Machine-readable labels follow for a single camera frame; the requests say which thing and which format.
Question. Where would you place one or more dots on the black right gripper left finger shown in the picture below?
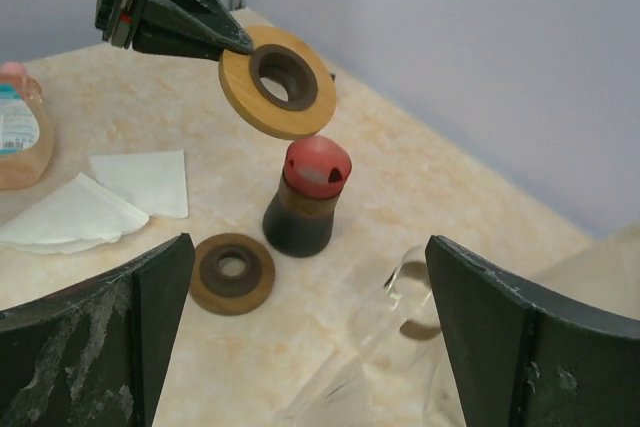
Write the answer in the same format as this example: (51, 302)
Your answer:
(96, 353)

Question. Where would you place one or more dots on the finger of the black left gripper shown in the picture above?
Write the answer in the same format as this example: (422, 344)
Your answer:
(188, 28)

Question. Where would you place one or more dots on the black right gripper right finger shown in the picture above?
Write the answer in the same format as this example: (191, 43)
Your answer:
(524, 355)

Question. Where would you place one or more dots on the white paper coffee filter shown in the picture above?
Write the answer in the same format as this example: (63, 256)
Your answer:
(78, 216)
(154, 182)

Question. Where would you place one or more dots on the clear glass beaker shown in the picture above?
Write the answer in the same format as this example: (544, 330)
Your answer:
(398, 373)

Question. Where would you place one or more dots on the black carafe with red lid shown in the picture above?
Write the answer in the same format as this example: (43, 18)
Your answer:
(299, 220)

